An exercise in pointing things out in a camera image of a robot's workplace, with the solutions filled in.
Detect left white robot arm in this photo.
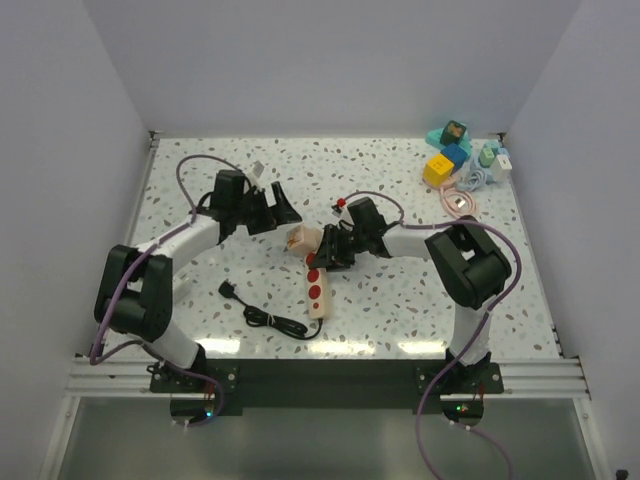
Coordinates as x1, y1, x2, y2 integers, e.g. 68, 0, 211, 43
89, 170, 302, 392

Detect beige cube plug adapter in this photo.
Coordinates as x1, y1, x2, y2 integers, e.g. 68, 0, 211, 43
286, 225, 323, 257

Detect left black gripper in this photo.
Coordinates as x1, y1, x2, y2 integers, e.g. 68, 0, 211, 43
232, 182, 300, 236

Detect pink coiled cable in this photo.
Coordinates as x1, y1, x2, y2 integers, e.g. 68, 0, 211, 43
424, 175, 482, 221

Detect white cube plug adapter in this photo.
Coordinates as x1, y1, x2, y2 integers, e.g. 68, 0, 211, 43
172, 275, 191, 303

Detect teal power strip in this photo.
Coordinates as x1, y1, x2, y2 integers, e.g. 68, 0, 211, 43
424, 127, 473, 164

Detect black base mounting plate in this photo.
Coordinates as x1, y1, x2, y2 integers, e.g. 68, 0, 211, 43
148, 357, 504, 417

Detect beige power strip red sockets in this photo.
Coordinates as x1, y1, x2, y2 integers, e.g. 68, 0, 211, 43
305, 253, 332, 321

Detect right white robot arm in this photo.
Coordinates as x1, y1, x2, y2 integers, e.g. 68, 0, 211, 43
308, 197, 512, 395

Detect green small charger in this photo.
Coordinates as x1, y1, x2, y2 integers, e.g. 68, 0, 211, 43
478, 146, 497, 169

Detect black power strip cable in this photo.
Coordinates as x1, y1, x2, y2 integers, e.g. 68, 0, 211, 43
217, 279, 324, 341

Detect light blue coiled cable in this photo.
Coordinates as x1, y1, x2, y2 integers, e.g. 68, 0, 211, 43
459, 165, 496, 193

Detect white charger block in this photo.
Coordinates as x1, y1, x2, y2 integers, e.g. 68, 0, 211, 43
490, 154, 512, 183

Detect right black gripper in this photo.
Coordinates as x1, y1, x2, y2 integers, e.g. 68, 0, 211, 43
311, 226, 367, 275

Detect yellow cube socket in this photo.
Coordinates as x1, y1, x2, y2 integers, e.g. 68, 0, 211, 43
422, 153, 455, 187

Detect blue cube socket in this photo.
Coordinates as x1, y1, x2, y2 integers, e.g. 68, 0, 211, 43
440, 143, 468, 170

